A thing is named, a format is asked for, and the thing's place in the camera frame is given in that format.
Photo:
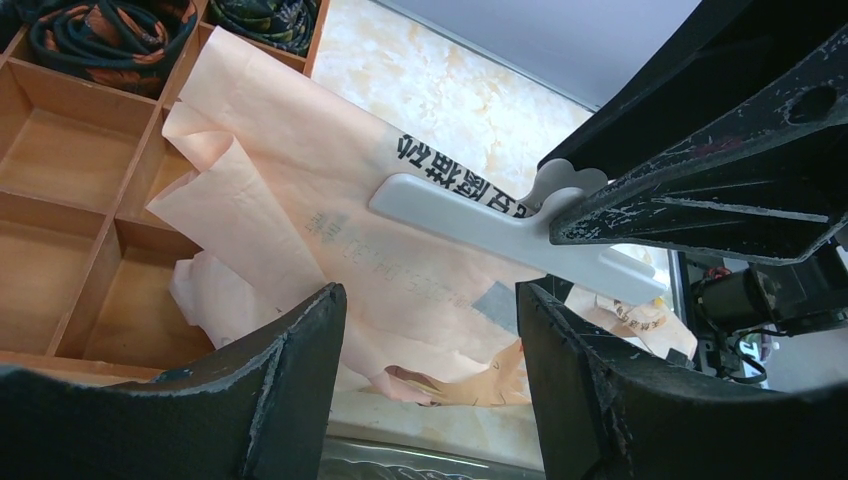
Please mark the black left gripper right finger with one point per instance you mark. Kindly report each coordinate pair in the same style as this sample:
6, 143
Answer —
605, 409

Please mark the pink cat litter bag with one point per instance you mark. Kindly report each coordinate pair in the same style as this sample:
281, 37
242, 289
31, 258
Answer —
283, 172

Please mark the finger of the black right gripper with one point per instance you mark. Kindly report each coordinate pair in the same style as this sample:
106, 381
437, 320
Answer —
721, 55

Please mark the orange black rolled tie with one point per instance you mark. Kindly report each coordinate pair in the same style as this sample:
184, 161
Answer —
125, 45

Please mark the grey bag sealing clip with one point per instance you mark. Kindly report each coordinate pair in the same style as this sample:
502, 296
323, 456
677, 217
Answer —
558, 188

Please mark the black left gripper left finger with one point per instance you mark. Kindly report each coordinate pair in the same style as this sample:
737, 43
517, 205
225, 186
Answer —
257, 408

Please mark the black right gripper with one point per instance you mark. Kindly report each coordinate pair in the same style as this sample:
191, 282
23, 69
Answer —
767, 183

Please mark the orange wooden compartment organizer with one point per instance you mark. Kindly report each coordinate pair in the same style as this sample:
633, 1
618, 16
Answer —
85, 269

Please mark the green black rolled tie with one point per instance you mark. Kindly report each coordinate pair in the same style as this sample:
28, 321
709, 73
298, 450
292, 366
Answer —
286, 25

